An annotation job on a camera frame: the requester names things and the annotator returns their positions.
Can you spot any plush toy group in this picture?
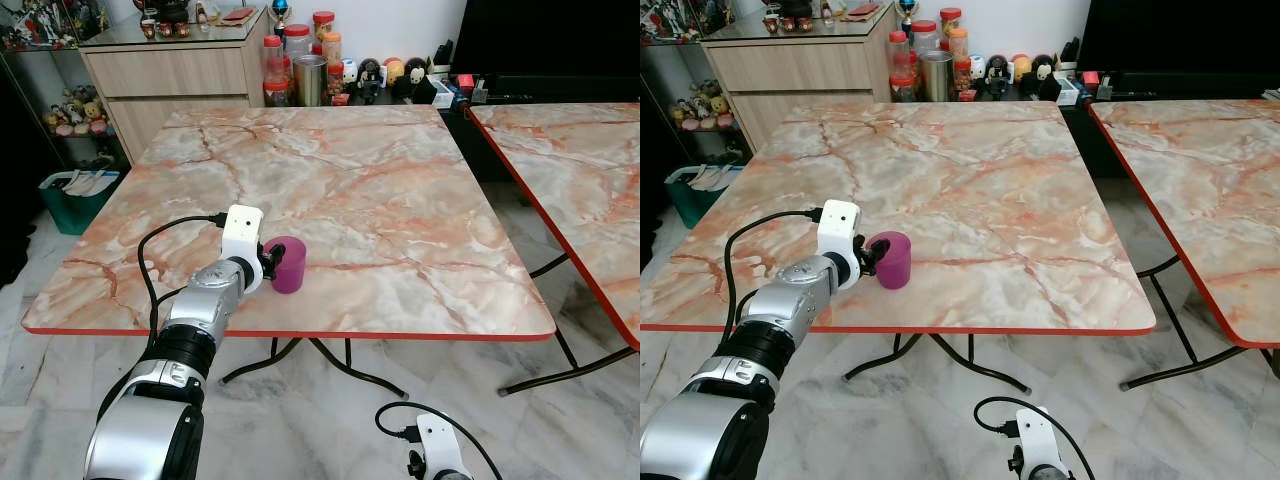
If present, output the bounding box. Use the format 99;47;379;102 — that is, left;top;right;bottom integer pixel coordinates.
43;86;113;138
673;80;739;132

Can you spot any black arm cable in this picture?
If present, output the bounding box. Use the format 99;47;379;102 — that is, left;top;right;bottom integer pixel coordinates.
974;396;1098;480
136;212;230;336
375;402;503;480
724;207;824;326

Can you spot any light wooden drawer cabinet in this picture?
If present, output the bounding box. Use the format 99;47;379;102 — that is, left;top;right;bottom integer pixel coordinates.
78;8;270;167
699;5;894;153

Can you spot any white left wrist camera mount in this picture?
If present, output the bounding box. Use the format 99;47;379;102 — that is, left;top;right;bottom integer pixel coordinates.
817;200;862;261
221;205;265;264

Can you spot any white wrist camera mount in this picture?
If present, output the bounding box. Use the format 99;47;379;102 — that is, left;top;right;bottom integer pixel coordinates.
414;412;462;477
221;205;265;264
817;200;862;261
1013;406;1062;475

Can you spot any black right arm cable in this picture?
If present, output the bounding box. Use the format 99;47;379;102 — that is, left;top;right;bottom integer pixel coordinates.
974;396;1098;480
375;402;503;480

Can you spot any green plastic basket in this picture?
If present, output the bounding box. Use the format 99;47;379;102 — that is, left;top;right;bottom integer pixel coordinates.
664;163;747;230
38;168;122;237

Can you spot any purple plastic cup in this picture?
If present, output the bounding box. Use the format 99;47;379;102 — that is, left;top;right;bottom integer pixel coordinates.
266;236;308;295
877;231;914;291

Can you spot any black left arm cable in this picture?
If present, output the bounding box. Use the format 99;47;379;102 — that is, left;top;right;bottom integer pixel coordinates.
724;207;824;326
136;212;230;336

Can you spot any glass display shelf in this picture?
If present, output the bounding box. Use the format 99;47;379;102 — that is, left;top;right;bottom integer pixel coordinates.
0;0;132;173
640;0;753;166

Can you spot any stainless steel tumbler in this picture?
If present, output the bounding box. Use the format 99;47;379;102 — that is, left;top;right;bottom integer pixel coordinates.
293;54;330;109
917;50;955;104

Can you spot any marble folding table red rim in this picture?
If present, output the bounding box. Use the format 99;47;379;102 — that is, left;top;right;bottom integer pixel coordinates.
640;99;1158;395
466;100;641;398
21;102;558;399
1087;97;1280;392

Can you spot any black television screen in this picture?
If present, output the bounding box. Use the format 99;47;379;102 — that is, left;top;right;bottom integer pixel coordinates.
1076;0;1280;75
449;0;641;78

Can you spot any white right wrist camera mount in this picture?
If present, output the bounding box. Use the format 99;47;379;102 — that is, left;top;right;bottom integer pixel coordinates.
414;412;462;477
1013;406;1062;475

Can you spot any large clear jar red lid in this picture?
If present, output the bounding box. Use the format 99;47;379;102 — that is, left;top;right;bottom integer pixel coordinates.
282;24;314;63
909;20;941;59

